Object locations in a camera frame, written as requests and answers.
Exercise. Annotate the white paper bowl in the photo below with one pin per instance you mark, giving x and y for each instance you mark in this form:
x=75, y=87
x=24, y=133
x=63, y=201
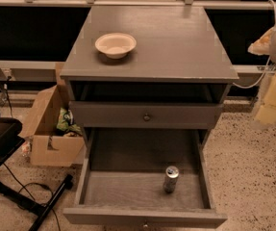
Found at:
x=115, y=45

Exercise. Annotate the open grey middle drawer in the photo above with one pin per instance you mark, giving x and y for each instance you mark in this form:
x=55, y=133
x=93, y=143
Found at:
x=122, y=179

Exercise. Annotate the green snack bag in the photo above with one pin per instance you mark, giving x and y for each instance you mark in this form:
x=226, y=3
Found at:
x=66, y=125

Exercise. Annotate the silver redbull can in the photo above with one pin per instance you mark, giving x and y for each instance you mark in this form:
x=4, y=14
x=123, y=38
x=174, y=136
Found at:
x=171, y=178

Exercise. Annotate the grey wooden drawer cabinet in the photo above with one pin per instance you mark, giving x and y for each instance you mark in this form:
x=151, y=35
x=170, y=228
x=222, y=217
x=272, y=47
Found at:
x=178, y=59

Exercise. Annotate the brown cardboard box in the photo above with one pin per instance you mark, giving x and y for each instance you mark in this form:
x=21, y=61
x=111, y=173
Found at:
x=48, y=147

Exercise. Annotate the closed grey top drawer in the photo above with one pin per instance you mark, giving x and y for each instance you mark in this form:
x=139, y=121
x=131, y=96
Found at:
x=145, y=115

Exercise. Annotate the black stand frame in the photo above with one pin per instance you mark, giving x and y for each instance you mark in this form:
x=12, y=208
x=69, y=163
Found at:
x=10, y=141

